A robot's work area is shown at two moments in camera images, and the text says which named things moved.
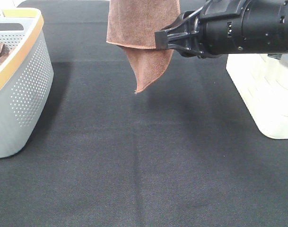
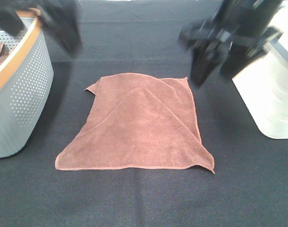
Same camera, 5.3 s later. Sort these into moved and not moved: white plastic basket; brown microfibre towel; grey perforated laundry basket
Moved: brown microfibre towel
Not moved: grey perforated laundry basket; white plastic basket
